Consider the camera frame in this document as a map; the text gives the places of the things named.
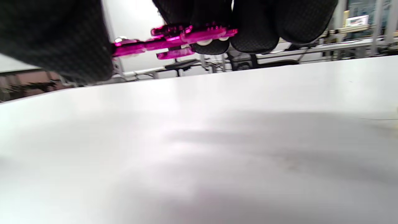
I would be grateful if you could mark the person's right hand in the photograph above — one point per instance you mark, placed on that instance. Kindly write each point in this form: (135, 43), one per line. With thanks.
(53, 34)

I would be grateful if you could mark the magenta metal fidget spinner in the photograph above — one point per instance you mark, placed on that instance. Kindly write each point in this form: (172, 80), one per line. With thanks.
(174, 42)

